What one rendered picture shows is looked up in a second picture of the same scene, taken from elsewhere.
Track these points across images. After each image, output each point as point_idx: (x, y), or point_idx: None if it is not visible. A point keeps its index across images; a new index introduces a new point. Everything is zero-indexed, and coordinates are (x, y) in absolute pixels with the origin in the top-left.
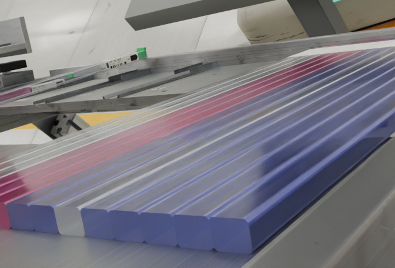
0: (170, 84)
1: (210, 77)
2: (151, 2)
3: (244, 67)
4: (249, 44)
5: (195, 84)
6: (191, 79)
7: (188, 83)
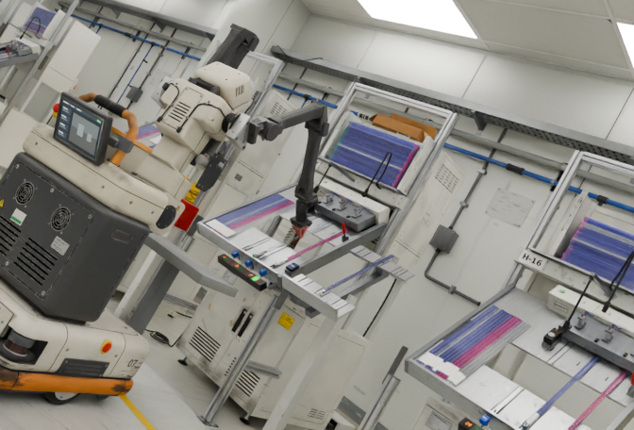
0: (258, 239)
1: (249, 239)
2: (226, 282)
3: (238, 243)
4: (232, 243)
5: (255, 235)
6: (252, 240)
7: (255, 238)
